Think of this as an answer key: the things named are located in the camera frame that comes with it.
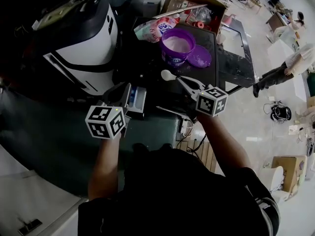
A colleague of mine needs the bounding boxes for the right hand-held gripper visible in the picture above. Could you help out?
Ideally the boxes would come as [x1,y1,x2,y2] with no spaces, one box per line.
[177,75,229,118]

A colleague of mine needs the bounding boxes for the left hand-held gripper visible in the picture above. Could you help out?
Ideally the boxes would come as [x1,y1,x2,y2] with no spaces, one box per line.
[85,83,132,140]

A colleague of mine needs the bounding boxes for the white detergent drawer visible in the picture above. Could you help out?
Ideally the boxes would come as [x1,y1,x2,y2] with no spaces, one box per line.
[125,83,148,121]

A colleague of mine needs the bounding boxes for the white plastic spoon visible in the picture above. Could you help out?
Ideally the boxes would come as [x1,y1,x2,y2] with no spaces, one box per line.
[160,69,183,83]

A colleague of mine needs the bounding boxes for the purple plastic tub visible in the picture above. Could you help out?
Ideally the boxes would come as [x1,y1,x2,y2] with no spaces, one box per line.
[160,28,196,67]

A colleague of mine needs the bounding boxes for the person's right forearm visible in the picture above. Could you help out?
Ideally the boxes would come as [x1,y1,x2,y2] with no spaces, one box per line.
[196,114,253,178]

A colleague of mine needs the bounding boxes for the person's left forearm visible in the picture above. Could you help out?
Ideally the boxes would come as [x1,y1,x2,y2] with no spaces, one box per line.
[87,136,123,202]

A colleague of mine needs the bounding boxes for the pink detergent refill pouch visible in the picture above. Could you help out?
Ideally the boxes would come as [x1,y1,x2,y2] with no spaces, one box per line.
[133,17,182,44]

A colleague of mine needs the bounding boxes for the purple tub lid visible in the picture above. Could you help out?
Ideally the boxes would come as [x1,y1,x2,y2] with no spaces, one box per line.
[188,44,213,68]

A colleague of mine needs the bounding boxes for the white power strip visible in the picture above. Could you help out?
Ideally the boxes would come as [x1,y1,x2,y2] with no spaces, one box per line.
[178,118,195,139]

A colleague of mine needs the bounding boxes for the black stone table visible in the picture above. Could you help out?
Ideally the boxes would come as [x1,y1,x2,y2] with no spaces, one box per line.
[216,21,258,93]

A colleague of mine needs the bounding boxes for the white black-trimmed appliance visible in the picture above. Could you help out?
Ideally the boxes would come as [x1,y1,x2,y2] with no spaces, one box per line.
[31,0,119,96]

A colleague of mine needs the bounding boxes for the wooden slatted floor board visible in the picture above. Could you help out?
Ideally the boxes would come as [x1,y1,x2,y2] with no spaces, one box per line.
[177,139,226,178]

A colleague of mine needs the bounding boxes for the dark green platform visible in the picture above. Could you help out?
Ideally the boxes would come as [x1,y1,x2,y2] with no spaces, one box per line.
[0,89,180,199]

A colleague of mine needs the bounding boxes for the small white appliance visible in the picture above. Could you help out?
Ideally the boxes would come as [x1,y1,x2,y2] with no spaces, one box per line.
[143,0,163,13]

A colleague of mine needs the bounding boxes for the person's black shirt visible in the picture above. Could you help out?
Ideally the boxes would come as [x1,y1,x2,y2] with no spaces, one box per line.
[77,143,282,236]

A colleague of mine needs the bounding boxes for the brown cardboard carton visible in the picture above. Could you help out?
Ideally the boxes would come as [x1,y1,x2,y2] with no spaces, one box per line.
[271,154,309,194]

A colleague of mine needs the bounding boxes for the black cable bundle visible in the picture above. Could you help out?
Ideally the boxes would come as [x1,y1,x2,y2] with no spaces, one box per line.
[263,100,292,124]

